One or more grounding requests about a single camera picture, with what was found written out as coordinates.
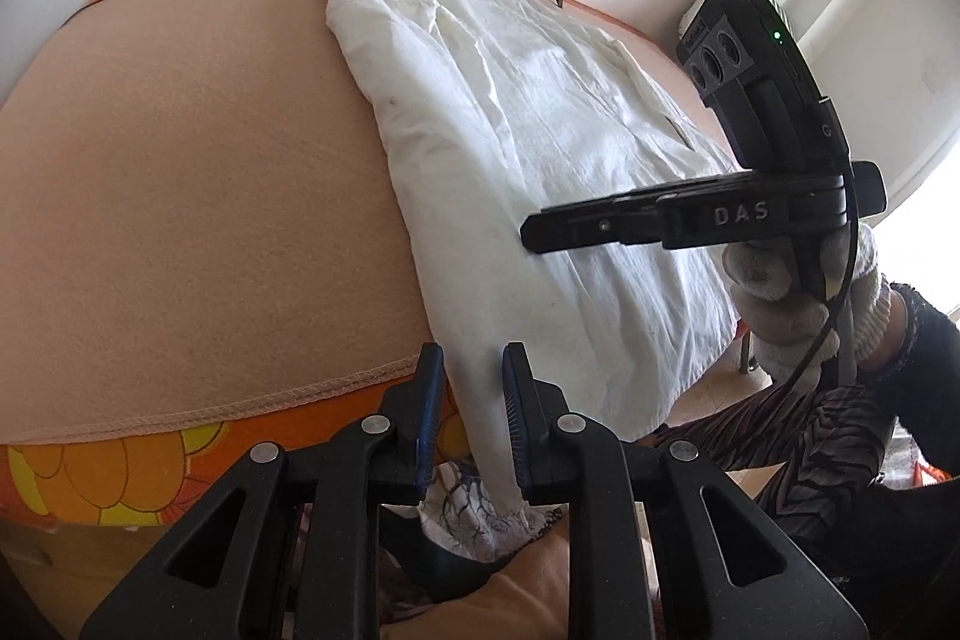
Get white garment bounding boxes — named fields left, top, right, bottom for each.
left=315, top=0, right=747, bottom=515

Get white cloth with dark print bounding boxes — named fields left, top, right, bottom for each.
left=416, top=456, right=562, bottom=564

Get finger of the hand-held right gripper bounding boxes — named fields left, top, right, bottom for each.
left=520, top=181, right=676, bottom=256

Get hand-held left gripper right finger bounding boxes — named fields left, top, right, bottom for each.
left=501, top=342, right=863, bottom=640

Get person's right hand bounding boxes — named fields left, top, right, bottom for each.
left=722, top=224, right=895, bottom=395

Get beige blanket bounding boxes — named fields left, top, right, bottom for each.
left=0, top=0, right=740, bottom=447

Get person's right forearm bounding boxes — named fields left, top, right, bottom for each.
left=855, top=280, right=960, bottom=498

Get person's legs in striped pants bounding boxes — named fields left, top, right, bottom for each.
left=637, top=385, right=905, bottom=585

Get light wooden bed frame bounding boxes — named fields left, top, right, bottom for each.
left=0, top=518, right=162, bottom=640

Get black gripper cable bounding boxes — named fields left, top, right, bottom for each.
left=750, top=158, right=861, bottom=402

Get orange floral bed sheet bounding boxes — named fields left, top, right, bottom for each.
left=0, top=0, right=751, bottom=530

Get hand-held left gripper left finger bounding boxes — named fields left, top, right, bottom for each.
left=79, top=342, right=451, bottom=640

